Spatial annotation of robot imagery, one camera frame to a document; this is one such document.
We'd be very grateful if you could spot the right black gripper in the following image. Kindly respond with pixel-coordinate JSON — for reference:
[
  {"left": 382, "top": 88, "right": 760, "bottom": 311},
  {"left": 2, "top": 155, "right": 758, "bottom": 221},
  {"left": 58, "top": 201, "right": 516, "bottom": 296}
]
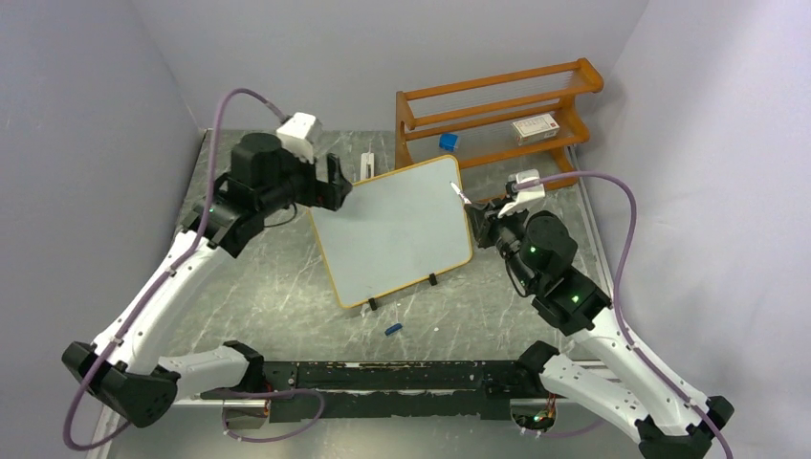
[{"left": 465, "top": 195, "right": 537, "bottom": 290}]

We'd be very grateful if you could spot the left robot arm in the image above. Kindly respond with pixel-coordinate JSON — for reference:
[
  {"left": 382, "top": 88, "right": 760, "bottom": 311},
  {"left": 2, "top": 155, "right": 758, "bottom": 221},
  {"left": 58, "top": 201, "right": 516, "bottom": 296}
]
[{"left": 62, "top": 133, "right": 352, "bottom": 428}]

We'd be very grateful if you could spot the orange wooden shelf rack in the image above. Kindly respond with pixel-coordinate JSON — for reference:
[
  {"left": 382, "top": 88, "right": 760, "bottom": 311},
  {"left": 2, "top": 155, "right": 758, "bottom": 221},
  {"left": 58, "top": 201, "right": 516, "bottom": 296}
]
[{"left": 394, "top": 57, "right": 604, "bottom": 198}]

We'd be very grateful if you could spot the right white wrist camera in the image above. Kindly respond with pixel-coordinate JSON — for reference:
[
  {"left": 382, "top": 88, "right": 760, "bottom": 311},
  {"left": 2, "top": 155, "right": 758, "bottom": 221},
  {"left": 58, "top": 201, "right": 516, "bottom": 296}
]
[{"left": 497, "top": 169, "right": 546, "bottom": 219}]

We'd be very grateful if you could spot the small blue box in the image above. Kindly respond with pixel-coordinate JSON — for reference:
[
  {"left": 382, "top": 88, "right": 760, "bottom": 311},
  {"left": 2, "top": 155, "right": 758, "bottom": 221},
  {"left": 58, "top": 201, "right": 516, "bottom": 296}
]
[{"left": 438, "top": 133, "right": 459, "bottom": 152}]

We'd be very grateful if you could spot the blue whiteboard marker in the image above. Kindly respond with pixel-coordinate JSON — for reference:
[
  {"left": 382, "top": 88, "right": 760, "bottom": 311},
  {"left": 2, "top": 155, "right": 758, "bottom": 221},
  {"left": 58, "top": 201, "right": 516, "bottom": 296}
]
[{"left": 449, "top": 182, "right": 472, "bottom": 206}]

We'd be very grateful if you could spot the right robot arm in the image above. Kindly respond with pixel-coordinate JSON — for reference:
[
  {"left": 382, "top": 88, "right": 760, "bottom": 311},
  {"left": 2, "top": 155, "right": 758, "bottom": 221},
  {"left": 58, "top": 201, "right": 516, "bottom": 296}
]
[{"left": 463, "top": 200, "right": 734, "bottom": 458}]

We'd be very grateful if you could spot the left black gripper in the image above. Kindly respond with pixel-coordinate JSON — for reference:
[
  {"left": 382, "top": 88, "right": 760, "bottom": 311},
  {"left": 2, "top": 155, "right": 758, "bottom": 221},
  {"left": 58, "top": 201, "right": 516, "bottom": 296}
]
[{"left": 257, "top": 141, "right": 351, "bottom": 215}]

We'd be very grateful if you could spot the aluminium frame profile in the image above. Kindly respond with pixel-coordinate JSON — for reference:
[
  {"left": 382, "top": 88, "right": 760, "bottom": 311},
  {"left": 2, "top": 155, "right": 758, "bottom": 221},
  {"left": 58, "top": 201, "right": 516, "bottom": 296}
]
[{"left": 85, "top": 361, "right": 682, "bottom": 459}]

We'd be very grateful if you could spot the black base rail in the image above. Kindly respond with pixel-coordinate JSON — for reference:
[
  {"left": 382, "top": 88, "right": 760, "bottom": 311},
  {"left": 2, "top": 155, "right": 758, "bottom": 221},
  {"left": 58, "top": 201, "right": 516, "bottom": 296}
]
[{"left": 199, "top": 360, "right": 546, "bottom": 425}]

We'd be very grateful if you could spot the blue marker cap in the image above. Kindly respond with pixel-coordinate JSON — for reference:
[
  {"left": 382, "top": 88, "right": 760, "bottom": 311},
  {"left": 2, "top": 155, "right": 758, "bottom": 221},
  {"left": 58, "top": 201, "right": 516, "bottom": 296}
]
[{"left": 384, "top": 323, "right": 403, "bottom": 336}]

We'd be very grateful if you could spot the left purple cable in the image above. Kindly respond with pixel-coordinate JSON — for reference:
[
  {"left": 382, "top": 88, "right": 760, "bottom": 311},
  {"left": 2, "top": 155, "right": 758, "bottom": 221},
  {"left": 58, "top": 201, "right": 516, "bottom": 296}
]
[{"left": 63, "top": 87, "right": 290, "bottom": 452}]

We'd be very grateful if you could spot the yellow framed whiteboard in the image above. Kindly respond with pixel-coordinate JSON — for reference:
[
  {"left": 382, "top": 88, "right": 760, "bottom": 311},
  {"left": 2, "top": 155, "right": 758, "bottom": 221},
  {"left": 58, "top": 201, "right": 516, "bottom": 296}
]
[{"left": 309, "top": 155, "right": 473, "bottom": 309}]

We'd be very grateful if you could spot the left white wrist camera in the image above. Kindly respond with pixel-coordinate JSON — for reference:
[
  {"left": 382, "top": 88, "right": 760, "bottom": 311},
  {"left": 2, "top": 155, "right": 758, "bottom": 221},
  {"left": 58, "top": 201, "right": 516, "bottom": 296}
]
[{"left": 275, "top": 112, "right": 322, "bottom": 164}]

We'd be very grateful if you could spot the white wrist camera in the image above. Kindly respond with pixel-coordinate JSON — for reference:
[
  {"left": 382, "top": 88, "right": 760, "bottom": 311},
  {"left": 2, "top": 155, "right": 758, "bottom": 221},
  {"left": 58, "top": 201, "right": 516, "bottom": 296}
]
[
  {"left": 275, "top": 112, "right": 322, "bottom": 164},
  {"left": 497, "top": 169, "right": 546, "bottom": 219}
]

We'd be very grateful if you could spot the white whiteboard stand piece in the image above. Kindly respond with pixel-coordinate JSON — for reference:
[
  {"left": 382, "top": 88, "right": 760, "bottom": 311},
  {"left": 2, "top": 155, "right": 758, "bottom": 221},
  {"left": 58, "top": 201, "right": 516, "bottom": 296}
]
[{"left": 360, "top": 151, "right": 375, "bottom": 181}]

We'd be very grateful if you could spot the white red carton box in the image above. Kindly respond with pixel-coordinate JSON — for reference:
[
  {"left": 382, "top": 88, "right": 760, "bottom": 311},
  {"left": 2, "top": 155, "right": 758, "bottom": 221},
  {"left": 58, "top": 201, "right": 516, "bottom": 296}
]
[{"left": 511, "top": 113, "right": 560, "bottom": 145}]

